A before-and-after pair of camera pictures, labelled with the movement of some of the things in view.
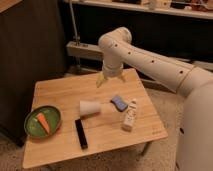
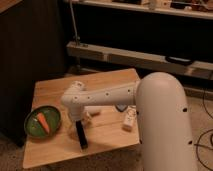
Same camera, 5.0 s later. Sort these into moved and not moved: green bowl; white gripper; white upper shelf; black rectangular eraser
Moved: white gripper
Not moved: white upper shelf; black rectangular eraser; green bowl
